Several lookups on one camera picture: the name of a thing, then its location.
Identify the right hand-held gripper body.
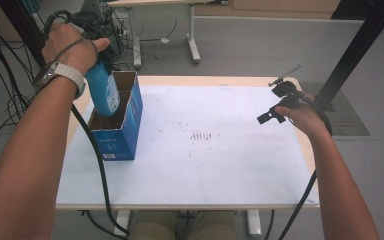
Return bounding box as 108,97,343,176
268,63,309,111

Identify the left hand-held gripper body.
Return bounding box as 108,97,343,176
68,0,116,41

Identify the blue bottle with white cap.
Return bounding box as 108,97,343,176
84,59,121,118

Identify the blue cardboard box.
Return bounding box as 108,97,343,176
87,70,144,162

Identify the person's right hand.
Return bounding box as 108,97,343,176
274,93,331,139

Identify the person's left hand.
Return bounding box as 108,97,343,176
41,22,112,77

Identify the black computer tower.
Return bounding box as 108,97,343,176
108,24,124,63

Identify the white table mat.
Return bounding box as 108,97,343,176
55,84,320,206

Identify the white background desk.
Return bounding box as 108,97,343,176
106,0,229,69

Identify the white table leg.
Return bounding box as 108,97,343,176
246,209,263,238
113,209,132,238

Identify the person's right leg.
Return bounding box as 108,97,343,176
196,210,244,240

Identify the person's leg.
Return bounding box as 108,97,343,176
126,210,178,240
196,210,244,240

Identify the person's left leg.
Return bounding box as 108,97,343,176
126,210,178,240

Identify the thin grey cord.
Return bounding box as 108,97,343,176
51,33,100,64

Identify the beige strap wristwatch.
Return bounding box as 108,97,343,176
32,61,87,100

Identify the black frame post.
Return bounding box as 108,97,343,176
0,0,48,68
314,0,384,112

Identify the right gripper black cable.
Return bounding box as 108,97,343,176
277,87,334,240

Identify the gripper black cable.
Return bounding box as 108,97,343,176
277,87,334,240
43,9,131,237

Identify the tangle of black floor cables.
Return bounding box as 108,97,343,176
0,6,44,168

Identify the black cable under table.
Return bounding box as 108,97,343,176
266,209,276,240
78,209,128,240

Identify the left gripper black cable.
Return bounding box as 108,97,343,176
43,9,131,237

